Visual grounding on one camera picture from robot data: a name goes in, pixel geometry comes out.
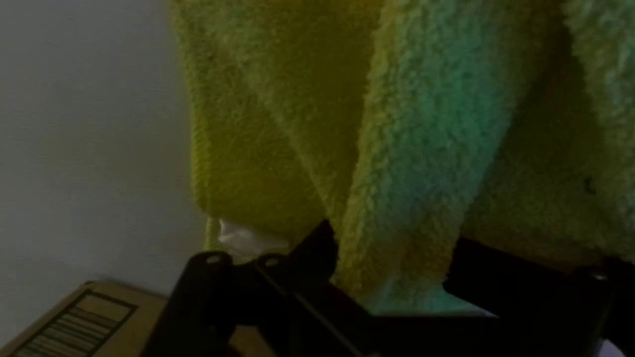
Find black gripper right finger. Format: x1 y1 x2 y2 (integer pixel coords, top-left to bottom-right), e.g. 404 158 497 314
442 235 635 357

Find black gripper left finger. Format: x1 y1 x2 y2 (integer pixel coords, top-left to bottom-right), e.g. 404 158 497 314
138 217 382 357

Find yellow-green towel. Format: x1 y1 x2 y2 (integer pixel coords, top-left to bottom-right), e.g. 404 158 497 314
164 0 635 312

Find open cardboard box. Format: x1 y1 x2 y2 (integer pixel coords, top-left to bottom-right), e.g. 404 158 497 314
0 279 174 357

